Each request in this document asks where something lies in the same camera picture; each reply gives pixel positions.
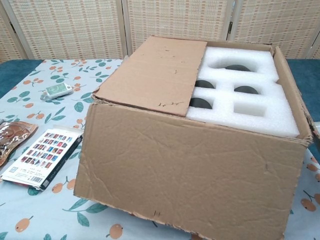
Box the large cardboard box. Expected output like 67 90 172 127
73 35 315 240

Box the white foam insert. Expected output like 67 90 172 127
186 46 301 138

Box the white patterned card pack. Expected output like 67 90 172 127
0 124 85 192

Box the small dark grey bowl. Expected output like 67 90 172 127
233 85 260 95
189 97 215 110
194 79 216 90

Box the large dark grey bowl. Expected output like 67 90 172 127
224 64 252 73

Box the small green card pack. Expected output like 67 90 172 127
39 83 75 101

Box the bamboo folding screen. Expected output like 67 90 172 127
0 0 320 63

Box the floral print tablecloth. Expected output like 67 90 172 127
0 58 320 240

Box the brown foil snack pouch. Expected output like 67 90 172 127
0 121 40 167

